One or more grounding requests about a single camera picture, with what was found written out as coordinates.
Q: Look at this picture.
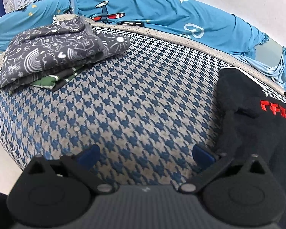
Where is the black shirt red lettering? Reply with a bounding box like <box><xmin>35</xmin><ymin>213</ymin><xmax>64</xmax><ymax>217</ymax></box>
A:
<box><xmin>214</xmin><ymin>68</ymin><xmax>286</xmax><ymax>193</ymax></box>

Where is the green striped folded garment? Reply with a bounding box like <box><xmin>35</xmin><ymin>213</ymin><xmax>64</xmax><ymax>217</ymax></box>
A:
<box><xmin>30</xmin><ymin>65</ymin><xmax>86</xmax><ymax>92</ymax></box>

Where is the blue houndstooth storage bag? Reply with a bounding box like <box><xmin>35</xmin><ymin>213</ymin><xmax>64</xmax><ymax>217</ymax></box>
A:
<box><xmin>0</xmin><ymin>23</ymin><xmax>286</xmax><ymax>185</ymax></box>

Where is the blue airplane print bedsheet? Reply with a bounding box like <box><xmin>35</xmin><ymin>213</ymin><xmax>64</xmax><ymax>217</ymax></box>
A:
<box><xmin>0</xmin><ymin>0</ymin><xmax>286</xmax><ymax>90</ymax></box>

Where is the grey doodle print folded garment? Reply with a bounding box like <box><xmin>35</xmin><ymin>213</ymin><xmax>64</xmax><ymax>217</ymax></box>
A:
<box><xmin>0</xmin><ymin>16</ymin><xmax>131</xmax><ymax>91</ymax></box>

